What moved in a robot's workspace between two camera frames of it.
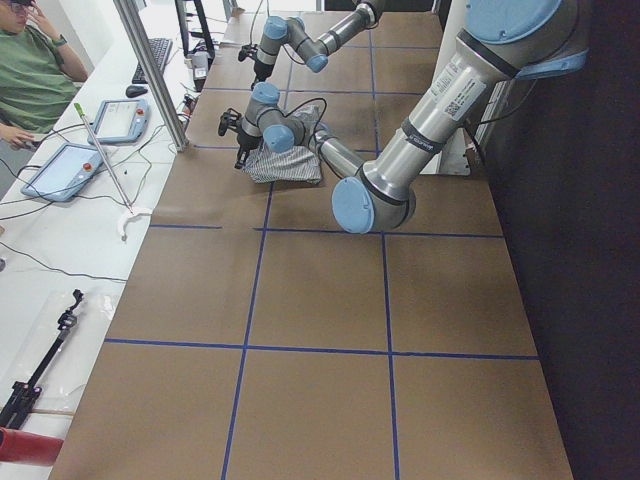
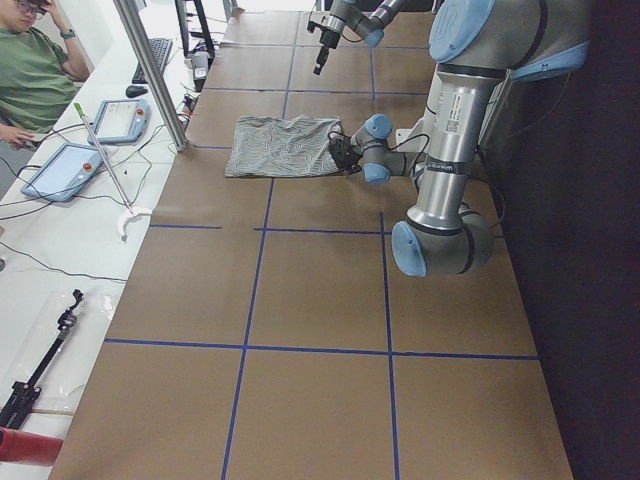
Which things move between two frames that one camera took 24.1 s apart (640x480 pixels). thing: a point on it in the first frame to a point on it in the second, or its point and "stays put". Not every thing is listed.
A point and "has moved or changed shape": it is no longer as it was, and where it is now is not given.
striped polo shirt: [297, 165] has moved or changed shape
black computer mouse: [133, 91] stays put
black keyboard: [160, 48] stays put
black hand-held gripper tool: [24, 394] stays put
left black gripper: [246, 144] to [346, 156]
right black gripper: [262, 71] to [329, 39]
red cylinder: [26, 448] stays put
